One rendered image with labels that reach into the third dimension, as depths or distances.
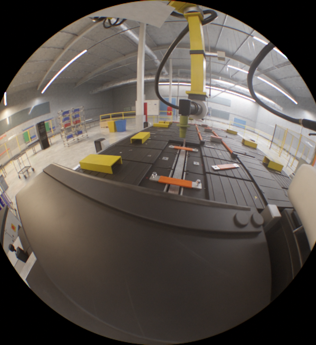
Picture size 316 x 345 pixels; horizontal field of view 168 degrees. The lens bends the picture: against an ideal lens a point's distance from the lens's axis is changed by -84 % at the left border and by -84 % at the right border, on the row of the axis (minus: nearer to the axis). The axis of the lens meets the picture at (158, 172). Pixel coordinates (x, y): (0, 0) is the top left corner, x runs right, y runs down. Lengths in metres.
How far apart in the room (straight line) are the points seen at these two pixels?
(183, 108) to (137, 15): 0.45
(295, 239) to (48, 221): 0.32
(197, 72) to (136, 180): 0.45
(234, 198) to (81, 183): 0.33
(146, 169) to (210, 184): 0.20
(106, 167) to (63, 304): 0.38
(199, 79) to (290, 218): 0.47
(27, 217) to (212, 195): 0.38
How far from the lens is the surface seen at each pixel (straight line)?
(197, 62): 0.50
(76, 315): 0.26
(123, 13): 0.57
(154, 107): 8.53
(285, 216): 0.22
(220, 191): 0.31
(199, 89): 0.46
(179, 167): 0.41
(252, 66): 0.62
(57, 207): 0.16
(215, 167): 0.42
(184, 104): 0.30
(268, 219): 0.17
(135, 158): 0.43
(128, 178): 0.32
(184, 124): 0.31
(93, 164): 0.39
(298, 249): 0.21
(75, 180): 0.18
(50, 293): 0.30
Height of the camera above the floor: 1.19
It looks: 33 degrees down
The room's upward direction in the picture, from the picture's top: 1 degrees clockwise
